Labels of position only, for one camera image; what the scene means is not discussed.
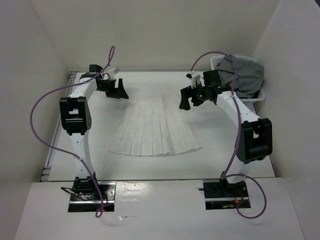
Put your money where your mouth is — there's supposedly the white plastic basket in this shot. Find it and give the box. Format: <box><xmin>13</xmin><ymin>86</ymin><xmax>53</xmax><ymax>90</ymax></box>
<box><xmin>210</xmin><ymin>54</ymin><xmax>266</xmax><ymax>103</ymax></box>

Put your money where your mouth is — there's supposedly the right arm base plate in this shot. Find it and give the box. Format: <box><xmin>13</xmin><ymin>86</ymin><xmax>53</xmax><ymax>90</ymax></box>
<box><xmin>198</xmin><ymin>179</ymin><xmax>251</xmax><ymax>210</ymax></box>

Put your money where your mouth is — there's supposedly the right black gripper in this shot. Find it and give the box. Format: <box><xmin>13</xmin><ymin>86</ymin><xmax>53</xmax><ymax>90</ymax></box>
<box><xmin>179</xmin><ymin>80</ymin><xmax>210</xmax><ymax>110</ymax></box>

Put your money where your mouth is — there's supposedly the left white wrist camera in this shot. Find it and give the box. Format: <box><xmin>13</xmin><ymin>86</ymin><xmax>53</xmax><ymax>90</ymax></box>
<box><xmin>105</xmin><ymin>67</ymin><xmax>120</xmax><ymax>79</ymax></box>

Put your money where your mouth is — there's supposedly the grey skirt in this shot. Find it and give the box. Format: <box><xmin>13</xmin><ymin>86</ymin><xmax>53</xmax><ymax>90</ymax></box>
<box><xmin>215</xmin><ymin>55</ymin><xmax>264</xmax><ymax>99</ymax></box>

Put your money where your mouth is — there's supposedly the white pleated skirt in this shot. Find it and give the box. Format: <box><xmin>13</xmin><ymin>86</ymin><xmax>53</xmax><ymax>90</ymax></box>
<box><xmin>108</xmin><ymin>94</ymin><xmax>202</xmax><ymax>157</ymax></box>

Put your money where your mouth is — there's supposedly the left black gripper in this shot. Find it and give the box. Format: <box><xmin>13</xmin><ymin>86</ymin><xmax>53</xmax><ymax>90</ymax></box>
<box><xmin>96</xmin><ymin>78</ymin><xmax>128</xmax><ymax>99</ymax></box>

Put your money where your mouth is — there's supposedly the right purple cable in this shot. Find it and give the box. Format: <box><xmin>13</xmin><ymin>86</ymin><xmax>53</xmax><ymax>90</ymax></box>
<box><xmin>190</xmin><ymin>50</ymin><xmax>268</xmax><ymax>221</ymax></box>

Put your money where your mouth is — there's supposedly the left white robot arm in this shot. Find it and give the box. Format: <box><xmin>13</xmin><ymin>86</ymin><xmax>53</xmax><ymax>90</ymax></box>
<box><xmin>59</xmin><ymin>64</ymin><xmax>129</xmax><ymax>201</ymax></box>

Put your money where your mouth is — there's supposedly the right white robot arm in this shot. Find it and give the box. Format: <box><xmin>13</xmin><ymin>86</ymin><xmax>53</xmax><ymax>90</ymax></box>
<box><xmin>179</xmin><ymin>71</ymin><xmax>273</xmax><ymax>197</ymax></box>

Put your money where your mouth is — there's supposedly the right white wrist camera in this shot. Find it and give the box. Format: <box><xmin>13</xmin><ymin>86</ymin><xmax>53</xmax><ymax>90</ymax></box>
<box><xmin>186</xmin><ymin>70</ymin><xmax>201</xmax><ymax>89</ymax></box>

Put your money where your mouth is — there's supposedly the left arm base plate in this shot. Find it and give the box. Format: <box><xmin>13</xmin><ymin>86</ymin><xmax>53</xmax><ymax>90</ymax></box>
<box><xmin>60</xmin><ymin>179</ymin><xmax>116</xmax><ymax>213</ymax></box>

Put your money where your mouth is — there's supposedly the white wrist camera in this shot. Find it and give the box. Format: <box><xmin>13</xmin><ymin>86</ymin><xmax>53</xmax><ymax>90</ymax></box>
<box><xmin>105</xmin><ymin>67</ymin><xmax>120</xmax><ymax>79</ymax></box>
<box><xmin>186</xmin><ymin>70</ymin><xmax>201</xmax><ymax>89</ymax></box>

